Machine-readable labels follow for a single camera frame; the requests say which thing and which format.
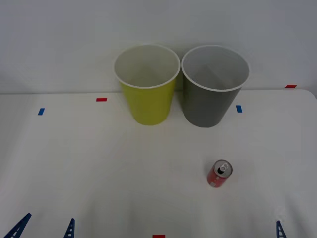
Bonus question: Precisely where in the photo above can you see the red drink can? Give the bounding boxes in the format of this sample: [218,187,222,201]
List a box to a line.
[207,159,233,188]

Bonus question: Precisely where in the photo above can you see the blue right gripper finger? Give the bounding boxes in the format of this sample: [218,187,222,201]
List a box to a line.
[276,220,286,238]

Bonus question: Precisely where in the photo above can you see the yellow-green plastic bin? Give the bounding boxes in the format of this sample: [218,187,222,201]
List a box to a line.
[113,44,181,126]

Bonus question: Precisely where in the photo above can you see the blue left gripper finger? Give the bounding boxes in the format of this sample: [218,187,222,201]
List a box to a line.
[0,212,32,238]
[63,218,76,238]

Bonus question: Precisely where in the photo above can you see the grey plastic bin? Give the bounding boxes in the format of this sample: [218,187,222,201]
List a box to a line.
[181,45,250,128]

